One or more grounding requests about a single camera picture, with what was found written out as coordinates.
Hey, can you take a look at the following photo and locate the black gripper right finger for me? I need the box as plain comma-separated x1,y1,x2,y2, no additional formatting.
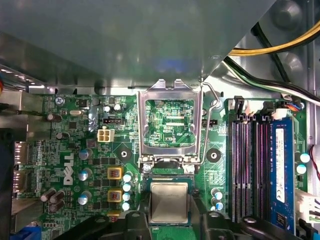
189,195,299,240

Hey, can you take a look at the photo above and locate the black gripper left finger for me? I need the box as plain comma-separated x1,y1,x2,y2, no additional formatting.
71,196,151,240

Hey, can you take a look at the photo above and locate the silver CPU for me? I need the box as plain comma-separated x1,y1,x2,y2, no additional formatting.
146,178,194,226

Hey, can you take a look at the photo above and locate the thin metal locking lever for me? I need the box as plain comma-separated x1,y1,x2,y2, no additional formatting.
199,81,222,166

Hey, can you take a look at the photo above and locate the CPU socket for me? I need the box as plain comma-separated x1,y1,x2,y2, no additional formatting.
139,164,202,240

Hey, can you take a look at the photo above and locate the black RAM slot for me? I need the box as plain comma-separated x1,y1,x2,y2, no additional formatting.
252,101,272,224
241,99,253,224
230,98,243,224

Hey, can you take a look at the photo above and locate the green motherboard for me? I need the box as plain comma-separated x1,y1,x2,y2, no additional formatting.
12,93,308,240

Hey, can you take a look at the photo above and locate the blue RAM stick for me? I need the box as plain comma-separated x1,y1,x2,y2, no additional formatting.
269,116,297,235

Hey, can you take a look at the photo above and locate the black PC case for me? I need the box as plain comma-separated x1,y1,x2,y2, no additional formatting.
0,0,320,240

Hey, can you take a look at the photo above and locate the grey power supply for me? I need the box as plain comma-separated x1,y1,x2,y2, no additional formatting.
0,0,279,89

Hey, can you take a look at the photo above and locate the white black wire bundle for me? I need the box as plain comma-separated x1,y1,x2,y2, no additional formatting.
222,22,320,105

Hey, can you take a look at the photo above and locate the yellow wire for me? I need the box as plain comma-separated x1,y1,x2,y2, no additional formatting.
228,21,320,57

